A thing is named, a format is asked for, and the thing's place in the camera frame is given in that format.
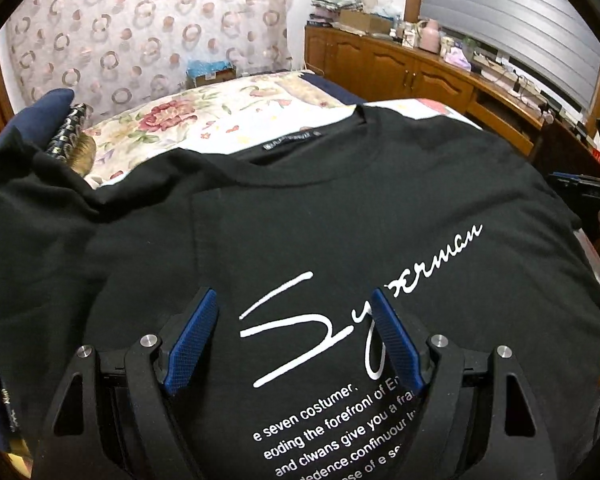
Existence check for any cardboard box with blue contents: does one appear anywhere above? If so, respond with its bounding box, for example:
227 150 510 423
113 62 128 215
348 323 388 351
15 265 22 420
186 59 238 91

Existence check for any pink thermos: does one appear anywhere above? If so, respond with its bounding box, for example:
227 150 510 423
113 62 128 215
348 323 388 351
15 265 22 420
419 19 441 53

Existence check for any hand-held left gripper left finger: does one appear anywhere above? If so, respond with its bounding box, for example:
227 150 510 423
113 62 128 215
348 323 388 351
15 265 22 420
30 286 220 480

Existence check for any white red-flowered bed sheet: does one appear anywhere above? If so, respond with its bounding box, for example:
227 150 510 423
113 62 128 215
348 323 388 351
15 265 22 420
387 97 483 128

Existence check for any wooden cabinet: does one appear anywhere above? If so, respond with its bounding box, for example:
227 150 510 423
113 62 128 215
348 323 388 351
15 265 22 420
304 25 600 161

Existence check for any stack of folded towels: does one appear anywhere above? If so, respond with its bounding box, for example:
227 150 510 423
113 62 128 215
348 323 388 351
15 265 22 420
310 0 363 23

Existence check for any grey window blind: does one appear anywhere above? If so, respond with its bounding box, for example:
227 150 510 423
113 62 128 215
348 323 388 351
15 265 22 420
419 0 600 111

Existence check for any pale purple packet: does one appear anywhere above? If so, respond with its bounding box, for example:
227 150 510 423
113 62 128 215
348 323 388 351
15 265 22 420
445 45 473 71

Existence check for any gold folded cloth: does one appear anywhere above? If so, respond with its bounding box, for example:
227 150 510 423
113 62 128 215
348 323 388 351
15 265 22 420
67 132 98 178

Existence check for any dark chair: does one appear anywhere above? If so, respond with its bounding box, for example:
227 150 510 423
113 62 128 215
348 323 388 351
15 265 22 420
530 120 600 178

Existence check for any beige floral quilt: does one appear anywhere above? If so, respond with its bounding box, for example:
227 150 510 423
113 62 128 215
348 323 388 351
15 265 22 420
82 71 361 188

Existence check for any navy folded cloth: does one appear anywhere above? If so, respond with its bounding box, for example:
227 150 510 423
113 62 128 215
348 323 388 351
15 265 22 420
0 88 76 161

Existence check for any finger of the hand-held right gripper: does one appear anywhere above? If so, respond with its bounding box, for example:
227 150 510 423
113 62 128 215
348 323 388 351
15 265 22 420
547 171 600 207

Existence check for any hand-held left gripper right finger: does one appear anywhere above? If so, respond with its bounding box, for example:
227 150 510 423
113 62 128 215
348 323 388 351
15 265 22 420
370 287 563 480

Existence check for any black printed t-shirt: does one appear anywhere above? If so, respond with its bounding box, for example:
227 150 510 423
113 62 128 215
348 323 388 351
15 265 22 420
0 102 600 480

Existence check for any circle-patterned sheer curtain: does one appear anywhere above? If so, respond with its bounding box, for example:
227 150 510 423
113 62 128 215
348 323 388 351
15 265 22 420
5 0 301 121

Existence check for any black patterned folded cloth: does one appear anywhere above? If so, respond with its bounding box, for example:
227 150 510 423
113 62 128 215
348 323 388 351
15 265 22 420
42 103 88 161

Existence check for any navy blanket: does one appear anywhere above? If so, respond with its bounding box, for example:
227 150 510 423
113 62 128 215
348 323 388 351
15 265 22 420
300 72 366 106

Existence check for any brown cardboard box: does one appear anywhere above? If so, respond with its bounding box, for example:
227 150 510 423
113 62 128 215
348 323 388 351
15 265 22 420
339 9 393 36

